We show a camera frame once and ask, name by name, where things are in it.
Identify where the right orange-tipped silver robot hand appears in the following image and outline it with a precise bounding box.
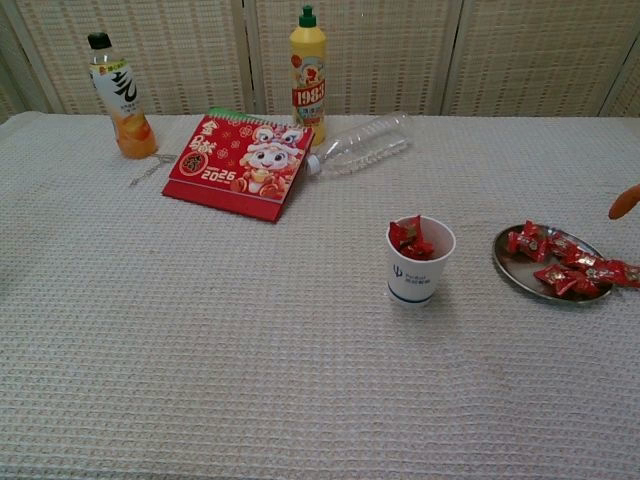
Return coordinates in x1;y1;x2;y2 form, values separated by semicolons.
607;182;640;222

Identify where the round metal plate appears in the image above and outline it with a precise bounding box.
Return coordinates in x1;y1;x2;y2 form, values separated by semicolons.
492;224;615;303

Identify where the white paper cup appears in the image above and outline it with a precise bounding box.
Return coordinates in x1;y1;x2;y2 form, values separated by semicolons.
385;214;457;308

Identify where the beige woven folding screen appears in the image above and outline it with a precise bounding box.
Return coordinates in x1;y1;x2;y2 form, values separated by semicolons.
0;0;640;119

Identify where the clear empty plastic bottle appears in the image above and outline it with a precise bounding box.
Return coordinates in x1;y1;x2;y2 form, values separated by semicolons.
305;111;415;177

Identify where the yellow detergent bottle green cap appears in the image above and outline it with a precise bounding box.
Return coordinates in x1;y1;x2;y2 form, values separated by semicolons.
289;4;329;147

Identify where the red 2026 desk calendar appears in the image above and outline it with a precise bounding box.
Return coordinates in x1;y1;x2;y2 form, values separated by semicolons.
161;106;316;224

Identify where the white waffle tablecloth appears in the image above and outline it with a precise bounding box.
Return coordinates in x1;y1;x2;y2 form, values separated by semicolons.
0;110;640;480

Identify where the orange juice bottle black cap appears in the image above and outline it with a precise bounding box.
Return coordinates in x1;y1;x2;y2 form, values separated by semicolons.
87;32;159;160

